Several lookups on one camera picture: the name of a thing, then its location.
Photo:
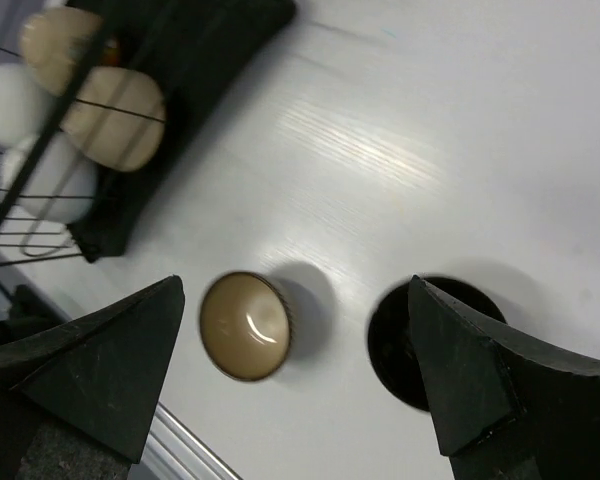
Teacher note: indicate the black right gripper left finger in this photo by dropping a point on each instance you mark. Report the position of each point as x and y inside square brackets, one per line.
[77, 400]

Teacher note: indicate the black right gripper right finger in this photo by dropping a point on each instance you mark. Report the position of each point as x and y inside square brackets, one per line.
[505, 405]

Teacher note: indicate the beige bowl black inside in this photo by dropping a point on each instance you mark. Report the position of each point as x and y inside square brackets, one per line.
[389, 345]

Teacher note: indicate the tan bowl dark rim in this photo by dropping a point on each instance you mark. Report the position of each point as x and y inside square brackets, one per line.
[246, 325]

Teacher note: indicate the white ceramic bowl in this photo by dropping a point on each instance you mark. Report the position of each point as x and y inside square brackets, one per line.
[62, 186]

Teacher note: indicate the cream bowl brown base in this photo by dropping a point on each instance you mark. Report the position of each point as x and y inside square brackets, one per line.
[117, 118]

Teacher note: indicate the pale blue white bowl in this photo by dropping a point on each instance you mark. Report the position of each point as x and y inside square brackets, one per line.
[24, 105]

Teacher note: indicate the black plastic drip tray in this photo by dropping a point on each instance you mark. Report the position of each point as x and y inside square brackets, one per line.
[194, 50]

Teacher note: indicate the aluminium mounting rail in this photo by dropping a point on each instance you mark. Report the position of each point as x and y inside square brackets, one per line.
[172, 451]

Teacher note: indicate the black wire dish rack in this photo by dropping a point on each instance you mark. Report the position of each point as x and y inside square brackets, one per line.
[114, 13]

